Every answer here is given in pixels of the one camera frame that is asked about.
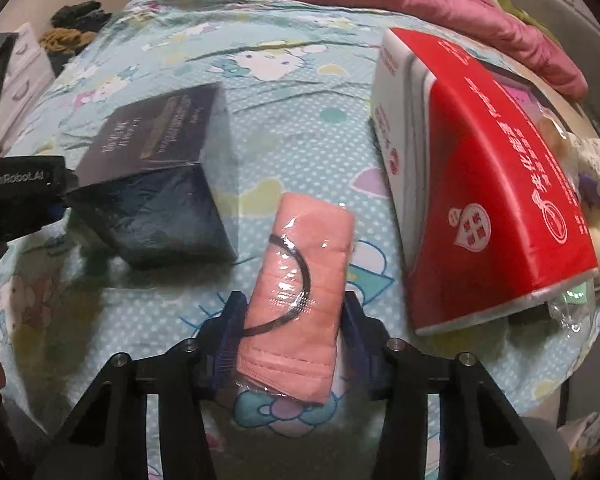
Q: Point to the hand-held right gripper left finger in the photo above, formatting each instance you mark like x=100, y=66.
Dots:
x=225, y=345

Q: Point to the grey chair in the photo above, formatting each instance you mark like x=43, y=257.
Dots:
x=547, y=450

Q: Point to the red tissue pack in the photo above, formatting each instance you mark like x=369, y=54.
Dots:
x=480, y=185

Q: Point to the green blanket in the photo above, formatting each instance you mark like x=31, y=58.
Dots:
x=520, y=15

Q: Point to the white plastic bag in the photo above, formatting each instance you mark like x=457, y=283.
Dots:
x=587, y=435

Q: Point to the cartoon printed bedsheet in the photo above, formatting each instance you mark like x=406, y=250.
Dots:
x=305, y=110

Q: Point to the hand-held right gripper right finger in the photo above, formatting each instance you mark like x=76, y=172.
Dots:
x=360, y=340

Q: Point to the brown scarf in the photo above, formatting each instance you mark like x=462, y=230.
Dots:
x=67, y=40

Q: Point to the pink book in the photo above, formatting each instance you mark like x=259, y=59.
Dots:
x=522, y=100

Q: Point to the white drawer cabinet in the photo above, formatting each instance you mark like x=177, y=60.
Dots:
x=27, y=75

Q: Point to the black box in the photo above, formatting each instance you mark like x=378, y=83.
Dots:
x=155, y=210

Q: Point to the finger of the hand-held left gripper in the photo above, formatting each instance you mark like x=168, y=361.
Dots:
x=55, y=210

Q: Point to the dark clothes pile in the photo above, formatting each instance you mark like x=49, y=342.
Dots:
x=80, y=12

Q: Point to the grey headboard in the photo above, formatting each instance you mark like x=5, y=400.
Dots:
x=570, y=20

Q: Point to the pink face mask pack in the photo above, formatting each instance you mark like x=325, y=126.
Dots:
x=305, y=260

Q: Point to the pink duvet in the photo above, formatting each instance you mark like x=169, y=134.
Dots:
x=430, y=0

